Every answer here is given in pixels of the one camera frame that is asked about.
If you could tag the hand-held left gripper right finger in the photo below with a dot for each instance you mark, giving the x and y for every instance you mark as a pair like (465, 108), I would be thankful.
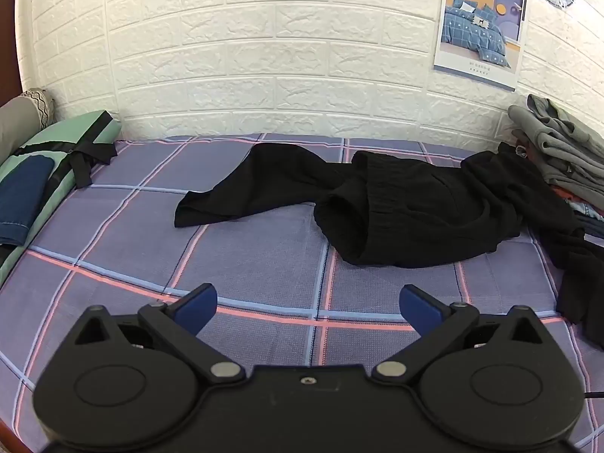
(420, 309)

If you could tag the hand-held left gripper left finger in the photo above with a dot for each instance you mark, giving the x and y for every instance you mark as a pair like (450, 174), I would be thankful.
(198, 309)

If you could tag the black pants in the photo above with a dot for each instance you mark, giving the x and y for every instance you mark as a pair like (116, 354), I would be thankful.
(406, 212)

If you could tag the purple plaid bed sheet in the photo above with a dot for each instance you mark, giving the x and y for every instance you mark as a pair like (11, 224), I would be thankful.
(141, 226)

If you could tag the pile of mixed clothes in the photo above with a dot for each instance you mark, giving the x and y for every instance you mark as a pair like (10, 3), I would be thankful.
(585, 210)

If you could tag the navy folded jeans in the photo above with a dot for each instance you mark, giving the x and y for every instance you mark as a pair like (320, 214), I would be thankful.
(21, 198)

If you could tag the grey folded garment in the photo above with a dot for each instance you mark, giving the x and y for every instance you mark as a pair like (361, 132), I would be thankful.
(557, 141)

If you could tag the green pillow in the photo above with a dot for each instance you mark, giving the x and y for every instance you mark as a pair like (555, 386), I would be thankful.
(56, 137)

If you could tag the grey patterned pillow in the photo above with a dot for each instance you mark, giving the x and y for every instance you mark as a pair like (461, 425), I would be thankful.
(19, 120)

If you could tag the wooden bed frame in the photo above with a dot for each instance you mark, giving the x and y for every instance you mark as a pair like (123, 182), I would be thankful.
(12, 441)

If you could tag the wall poster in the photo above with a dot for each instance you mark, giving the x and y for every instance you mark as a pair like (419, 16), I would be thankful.
(476, 33)

